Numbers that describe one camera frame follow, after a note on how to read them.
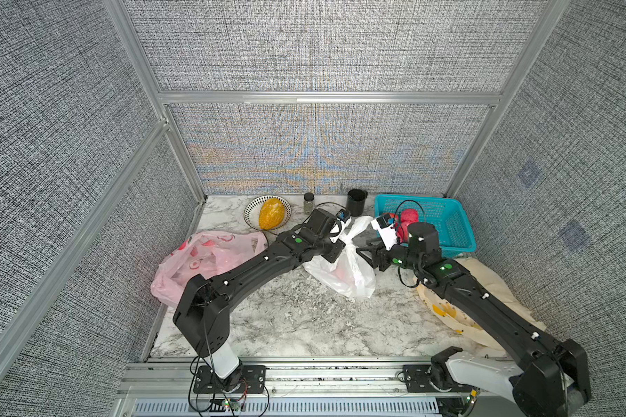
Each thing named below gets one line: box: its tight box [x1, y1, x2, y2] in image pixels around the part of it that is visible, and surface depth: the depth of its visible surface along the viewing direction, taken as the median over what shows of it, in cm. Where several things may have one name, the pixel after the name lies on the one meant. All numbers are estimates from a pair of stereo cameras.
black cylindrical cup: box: [346, 188, 368, 217], surface depth 113 cm
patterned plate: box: [243, 195, 293, 232], surface depth 109 cm
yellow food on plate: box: [259, 198, 285, 232], surface depth 108 cm
